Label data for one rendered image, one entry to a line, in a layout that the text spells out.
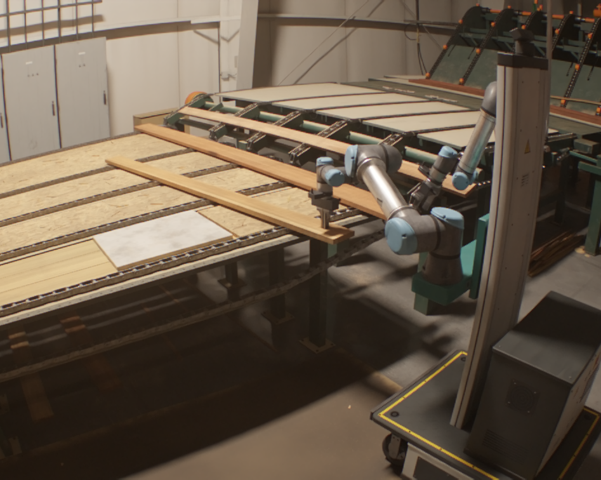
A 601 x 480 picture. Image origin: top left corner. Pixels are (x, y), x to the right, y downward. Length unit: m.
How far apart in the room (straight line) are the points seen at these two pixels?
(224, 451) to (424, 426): 0.94
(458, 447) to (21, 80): 6.86
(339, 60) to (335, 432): 8.83
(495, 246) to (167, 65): 7.48
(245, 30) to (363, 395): 6.60
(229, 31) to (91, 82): 2.64
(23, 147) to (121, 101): 1.92
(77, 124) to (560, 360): 6.99
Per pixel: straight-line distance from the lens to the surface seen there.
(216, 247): 2.47
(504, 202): 1.71
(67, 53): 7.60
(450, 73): 8.72
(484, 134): 2.09
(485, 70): 8.46
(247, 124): 4.88
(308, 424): 2.64
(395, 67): 11.77
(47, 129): 7.61
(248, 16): 8.43
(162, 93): 8.70
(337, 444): 2.54
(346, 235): 2.48
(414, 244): 1.64
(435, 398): 2.34
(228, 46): 9.01
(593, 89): 7.60
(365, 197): 2.97
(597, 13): 10.06
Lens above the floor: 1.81
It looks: 23 degrees down
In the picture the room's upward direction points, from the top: 1 degrees counter-clockwise
